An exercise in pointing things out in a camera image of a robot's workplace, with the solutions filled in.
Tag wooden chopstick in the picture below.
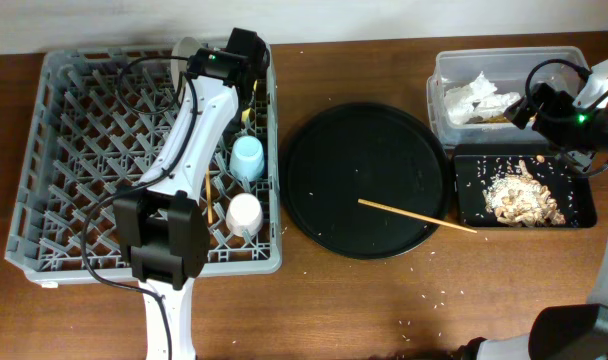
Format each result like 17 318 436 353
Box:
357 198 478 234
204 165 213 225

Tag yellow bowl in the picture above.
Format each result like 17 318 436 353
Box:
241 82 258 125

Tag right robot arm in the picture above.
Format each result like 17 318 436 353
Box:
454 59 608 359

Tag black rectangular tray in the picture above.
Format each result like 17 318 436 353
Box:
453 144 597 228

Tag brown snack wrapper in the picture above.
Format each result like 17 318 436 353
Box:
468 114 522 124

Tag grey round plate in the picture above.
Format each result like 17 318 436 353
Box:
170 37 203 100

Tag white paper napkin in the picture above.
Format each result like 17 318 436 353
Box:
444 72 521 125

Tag grey plastic dishwasher rack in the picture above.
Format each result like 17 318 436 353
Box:
5 45 282 288

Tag round black serving tray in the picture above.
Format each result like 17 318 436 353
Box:
279 103 454 260

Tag pink plastic cup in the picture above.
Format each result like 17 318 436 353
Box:
225 193 263 237

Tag light blue plastic cup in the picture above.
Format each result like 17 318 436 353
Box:
229 136 264 182

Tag rice and peanut shell scraps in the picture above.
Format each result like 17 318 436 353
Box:
484 161 565 228

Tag clear plastic bin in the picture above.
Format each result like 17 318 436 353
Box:
426 46 588 149

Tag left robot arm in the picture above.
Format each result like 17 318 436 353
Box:
113 28 270 359

